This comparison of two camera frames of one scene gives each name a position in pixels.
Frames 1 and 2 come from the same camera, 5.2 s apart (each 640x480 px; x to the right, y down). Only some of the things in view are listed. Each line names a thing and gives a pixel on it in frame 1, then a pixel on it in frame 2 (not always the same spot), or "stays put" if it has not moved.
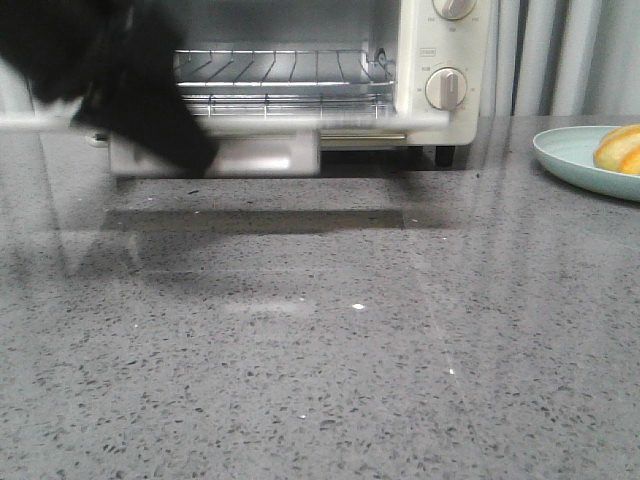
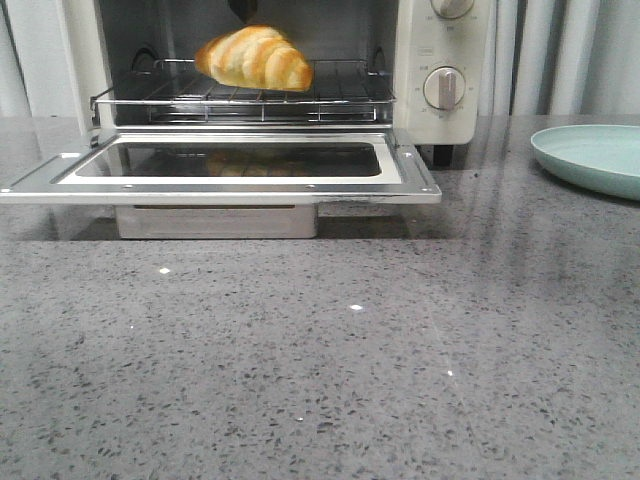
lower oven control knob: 446,88 stays put
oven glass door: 271,144 -> 249,165
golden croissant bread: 619,149 -> 256,56
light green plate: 570,151 stays put
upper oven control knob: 453,9 stays put
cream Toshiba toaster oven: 360,74 stays put
